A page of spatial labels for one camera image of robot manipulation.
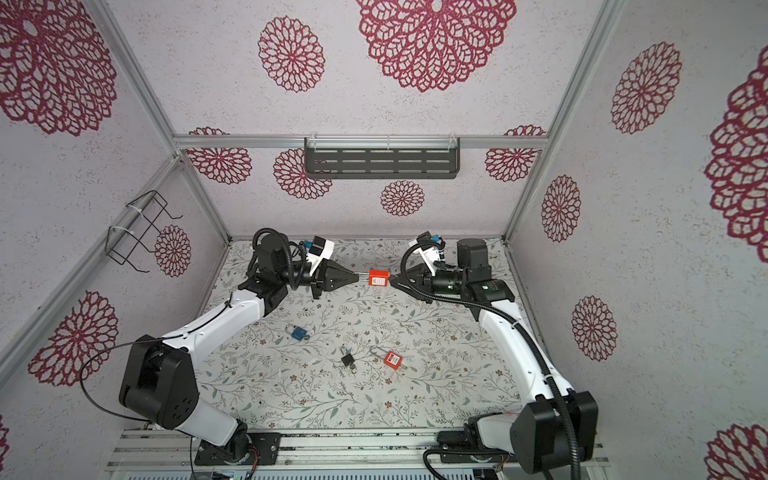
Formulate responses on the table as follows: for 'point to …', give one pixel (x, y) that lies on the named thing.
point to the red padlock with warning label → (393, 360)
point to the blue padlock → (298, 334)
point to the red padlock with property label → (378, 278)
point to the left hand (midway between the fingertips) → (356, 280)
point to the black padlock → (348, 360)
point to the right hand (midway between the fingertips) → (395, 278)
